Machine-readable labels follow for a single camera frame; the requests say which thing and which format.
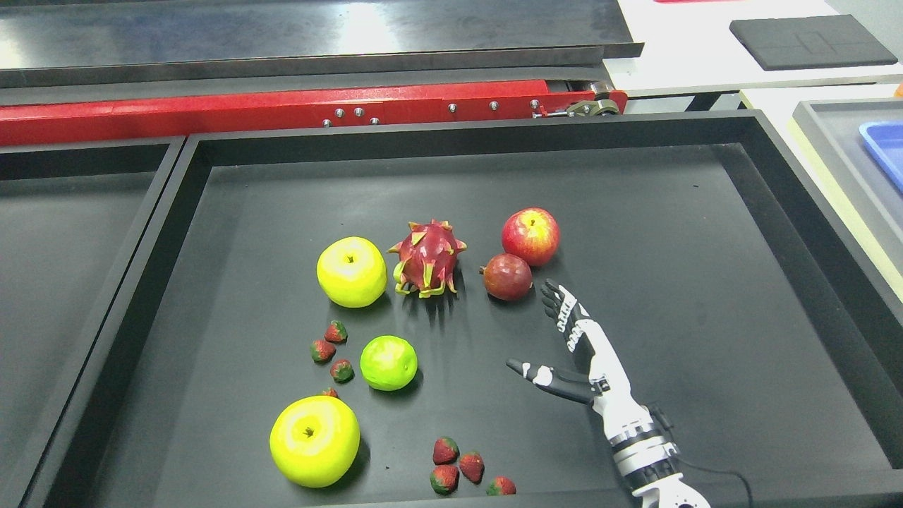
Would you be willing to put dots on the red metal beam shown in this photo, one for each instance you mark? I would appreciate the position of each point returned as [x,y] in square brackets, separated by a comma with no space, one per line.
[274,110]

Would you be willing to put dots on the yellow apple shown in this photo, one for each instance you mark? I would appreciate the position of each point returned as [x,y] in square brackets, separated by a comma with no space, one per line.
[314,441]
[352,272]

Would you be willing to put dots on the green apple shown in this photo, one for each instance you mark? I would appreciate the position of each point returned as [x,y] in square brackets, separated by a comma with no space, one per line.
[388,363]

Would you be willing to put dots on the yellow apple upper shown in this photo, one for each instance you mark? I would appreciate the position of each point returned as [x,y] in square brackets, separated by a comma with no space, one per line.
[352,272]

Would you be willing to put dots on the black shelf tray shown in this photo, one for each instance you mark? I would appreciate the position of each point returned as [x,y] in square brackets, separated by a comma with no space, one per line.
[728,288]

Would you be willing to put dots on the pink dragon fruit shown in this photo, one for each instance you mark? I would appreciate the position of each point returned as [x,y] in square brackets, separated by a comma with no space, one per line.
[427,259]

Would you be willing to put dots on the yellow apple lower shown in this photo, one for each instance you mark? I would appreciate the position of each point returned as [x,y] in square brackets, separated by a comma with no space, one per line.
[314,441]

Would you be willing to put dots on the blue plastic tray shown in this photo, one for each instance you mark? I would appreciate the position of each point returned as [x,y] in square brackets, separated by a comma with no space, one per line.
[883,141]

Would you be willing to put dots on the dark red pomegranate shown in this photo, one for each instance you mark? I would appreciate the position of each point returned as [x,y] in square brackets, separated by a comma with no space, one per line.
[507,277]

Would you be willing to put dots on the red apple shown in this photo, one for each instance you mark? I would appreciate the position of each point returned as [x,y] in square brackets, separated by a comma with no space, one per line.
[531,234]

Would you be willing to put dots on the black foam pad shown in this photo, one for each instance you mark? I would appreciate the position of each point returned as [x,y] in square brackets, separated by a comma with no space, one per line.
[787,44]

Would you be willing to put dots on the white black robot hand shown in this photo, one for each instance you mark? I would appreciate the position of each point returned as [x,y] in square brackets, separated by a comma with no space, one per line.
[601,381]

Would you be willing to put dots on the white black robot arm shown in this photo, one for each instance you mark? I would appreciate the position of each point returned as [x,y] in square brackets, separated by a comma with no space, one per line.
[647,461]

